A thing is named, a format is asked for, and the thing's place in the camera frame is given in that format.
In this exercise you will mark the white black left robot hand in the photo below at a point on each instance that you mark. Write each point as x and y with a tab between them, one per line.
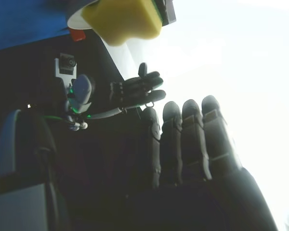
195	149

